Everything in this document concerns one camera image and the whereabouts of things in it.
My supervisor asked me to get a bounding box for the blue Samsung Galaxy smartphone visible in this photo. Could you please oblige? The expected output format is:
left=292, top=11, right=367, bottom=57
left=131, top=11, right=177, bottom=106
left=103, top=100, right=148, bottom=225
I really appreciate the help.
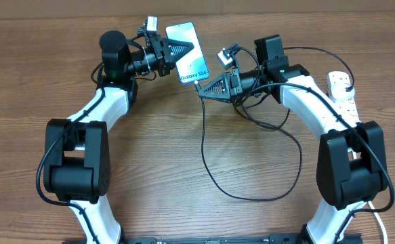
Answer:
left=165, top=22, right=210, bottom=84

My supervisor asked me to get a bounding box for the black USB charging cable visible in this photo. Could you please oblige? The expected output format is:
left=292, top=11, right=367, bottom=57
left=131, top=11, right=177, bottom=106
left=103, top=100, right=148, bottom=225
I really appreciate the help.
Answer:
left=193, top=46, right=355, bottom=202

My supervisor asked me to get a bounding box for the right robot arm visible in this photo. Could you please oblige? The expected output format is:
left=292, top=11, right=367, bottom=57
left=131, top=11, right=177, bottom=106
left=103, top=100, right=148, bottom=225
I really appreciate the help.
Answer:
left=197, top=35, right=394, bottom=243

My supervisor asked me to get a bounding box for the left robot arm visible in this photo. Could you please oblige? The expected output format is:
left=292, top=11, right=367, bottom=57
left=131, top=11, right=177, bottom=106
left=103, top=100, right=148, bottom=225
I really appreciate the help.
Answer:
left=35, top=30, right=200, bottom=243

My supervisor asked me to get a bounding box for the white charger plug adapter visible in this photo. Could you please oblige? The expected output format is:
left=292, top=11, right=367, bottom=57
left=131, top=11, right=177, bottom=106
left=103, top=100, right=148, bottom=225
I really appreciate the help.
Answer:
left=329, top=84, right=355, bottom=103

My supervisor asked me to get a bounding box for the white power strip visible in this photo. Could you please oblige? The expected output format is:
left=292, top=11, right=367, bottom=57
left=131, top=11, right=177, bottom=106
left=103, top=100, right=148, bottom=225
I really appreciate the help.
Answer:
left=327, top=71, right=360, bottom=127

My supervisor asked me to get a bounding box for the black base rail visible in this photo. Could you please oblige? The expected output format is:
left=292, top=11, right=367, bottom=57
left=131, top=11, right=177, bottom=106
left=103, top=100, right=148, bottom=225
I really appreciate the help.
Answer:
left=115, top=232, right=364, bottom=244

